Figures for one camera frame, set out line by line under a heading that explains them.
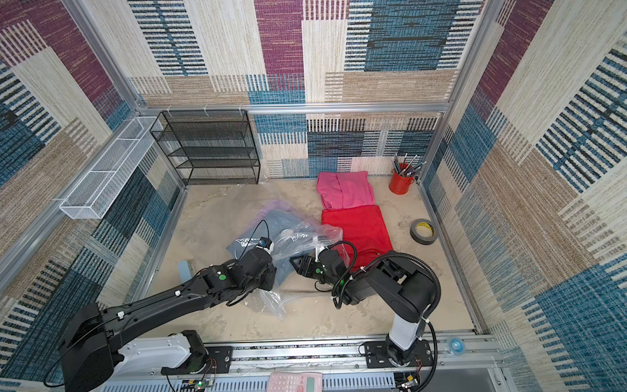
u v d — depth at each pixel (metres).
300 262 0.88
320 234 0.83
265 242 0.72
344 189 1.08
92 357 0.39
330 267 0.70
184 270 0.95
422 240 0.98
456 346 0.76
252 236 0.92
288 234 0.88
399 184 1.14
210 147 1.09
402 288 0.48
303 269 0.79
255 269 0.61
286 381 0.69
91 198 0.70
